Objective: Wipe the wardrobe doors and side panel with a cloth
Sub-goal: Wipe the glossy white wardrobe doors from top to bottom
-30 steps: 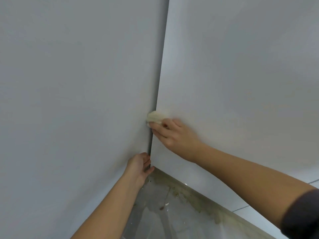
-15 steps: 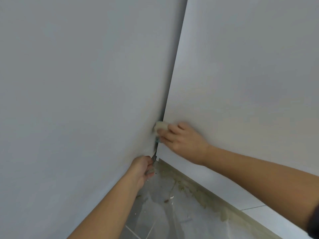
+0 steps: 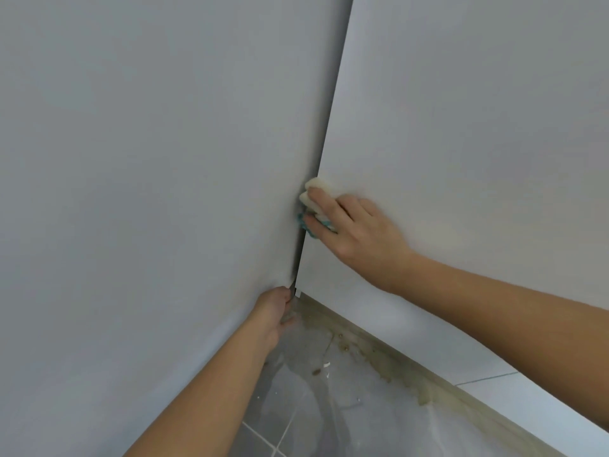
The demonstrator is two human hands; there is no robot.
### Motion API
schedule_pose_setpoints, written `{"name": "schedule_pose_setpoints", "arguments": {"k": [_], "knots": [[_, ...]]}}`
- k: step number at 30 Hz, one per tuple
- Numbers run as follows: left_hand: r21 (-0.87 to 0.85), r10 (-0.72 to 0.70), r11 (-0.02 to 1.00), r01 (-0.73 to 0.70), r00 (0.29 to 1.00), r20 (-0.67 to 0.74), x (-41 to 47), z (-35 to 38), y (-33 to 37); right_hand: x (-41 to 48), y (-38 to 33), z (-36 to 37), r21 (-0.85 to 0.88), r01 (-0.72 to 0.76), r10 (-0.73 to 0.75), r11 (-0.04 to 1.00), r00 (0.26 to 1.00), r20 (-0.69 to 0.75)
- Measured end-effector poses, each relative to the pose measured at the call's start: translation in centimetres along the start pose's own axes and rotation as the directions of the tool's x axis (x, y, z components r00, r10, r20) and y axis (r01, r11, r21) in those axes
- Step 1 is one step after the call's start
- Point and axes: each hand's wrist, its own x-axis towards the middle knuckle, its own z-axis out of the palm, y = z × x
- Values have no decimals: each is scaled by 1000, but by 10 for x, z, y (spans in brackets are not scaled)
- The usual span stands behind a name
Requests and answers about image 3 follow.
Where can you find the person's left forearm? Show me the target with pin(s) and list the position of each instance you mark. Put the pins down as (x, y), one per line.
(204, 404)

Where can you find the person's right forearm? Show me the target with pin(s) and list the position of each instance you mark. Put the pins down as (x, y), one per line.
(514, 328)

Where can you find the beige cloth with teal edge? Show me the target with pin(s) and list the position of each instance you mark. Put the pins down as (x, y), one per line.
(319, 186)

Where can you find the stained beige skirting strip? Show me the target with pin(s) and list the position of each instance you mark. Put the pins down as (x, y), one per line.
(380, 349)

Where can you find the person's left hand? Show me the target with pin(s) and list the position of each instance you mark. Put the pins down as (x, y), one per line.
(271, 318)

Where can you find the person's right hand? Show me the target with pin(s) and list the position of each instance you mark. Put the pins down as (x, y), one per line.
(366, 242)

